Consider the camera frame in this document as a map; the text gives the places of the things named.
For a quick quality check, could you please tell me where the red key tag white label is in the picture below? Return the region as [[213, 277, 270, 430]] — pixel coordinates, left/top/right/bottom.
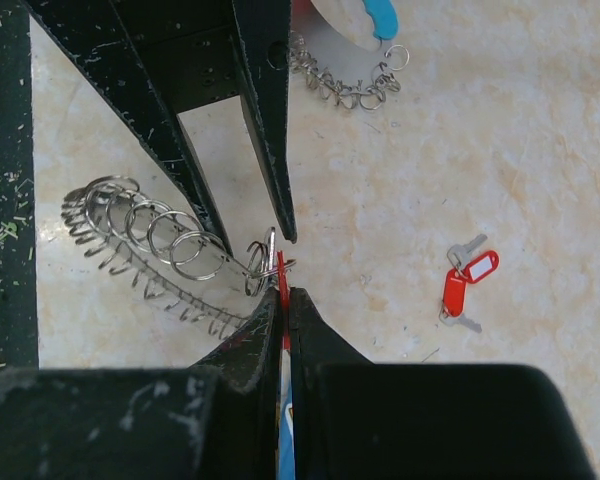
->
[[463, 250, 500, 284]]

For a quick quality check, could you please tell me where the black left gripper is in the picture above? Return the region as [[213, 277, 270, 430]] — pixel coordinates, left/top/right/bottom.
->
[[25, 1, 296, 249]]

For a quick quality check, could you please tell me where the steel key ring disc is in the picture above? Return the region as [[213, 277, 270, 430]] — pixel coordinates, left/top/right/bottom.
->
[[59, 173, 281, 341]]

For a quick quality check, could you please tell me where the red key tag plain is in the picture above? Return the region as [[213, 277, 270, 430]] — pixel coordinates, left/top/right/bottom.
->
[[442, 269, 467, 318]]

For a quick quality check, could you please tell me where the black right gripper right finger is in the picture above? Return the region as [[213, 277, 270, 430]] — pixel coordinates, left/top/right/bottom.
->
[[289, 288, 595, 479]]

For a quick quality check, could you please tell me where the blue handled key ring disc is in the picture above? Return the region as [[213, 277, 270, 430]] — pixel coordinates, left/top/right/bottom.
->
[[289, 1, 410, 112]]

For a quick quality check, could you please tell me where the yellow blue cartoon cloth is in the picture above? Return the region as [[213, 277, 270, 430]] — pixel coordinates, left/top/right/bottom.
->
[[276, 350, 295, 480]]

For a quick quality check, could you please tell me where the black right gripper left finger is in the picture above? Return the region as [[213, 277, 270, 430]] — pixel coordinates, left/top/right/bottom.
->
[[0, 289, 280, 479]]

